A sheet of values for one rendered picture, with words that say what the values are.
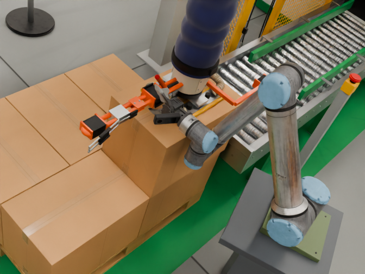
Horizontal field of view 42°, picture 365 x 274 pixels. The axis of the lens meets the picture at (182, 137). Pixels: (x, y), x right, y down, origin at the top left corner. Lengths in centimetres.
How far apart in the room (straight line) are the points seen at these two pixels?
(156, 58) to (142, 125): 191
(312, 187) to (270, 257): 36
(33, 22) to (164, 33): 114
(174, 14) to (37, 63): 113
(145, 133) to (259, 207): 66
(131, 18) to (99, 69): 158
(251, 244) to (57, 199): 95
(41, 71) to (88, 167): 149
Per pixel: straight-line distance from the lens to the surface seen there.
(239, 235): 219
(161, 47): 396
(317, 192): 210
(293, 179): 187
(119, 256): 283
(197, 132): 200
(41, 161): 251
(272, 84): 167
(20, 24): 423
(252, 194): 235
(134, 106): 209
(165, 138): 216
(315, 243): 231
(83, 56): 401
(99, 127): 193
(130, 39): 429
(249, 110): 196
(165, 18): 383
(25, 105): 277
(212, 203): 320
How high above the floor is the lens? 250
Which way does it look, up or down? 45 degrees down
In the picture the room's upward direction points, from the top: 19 degrees clockwise
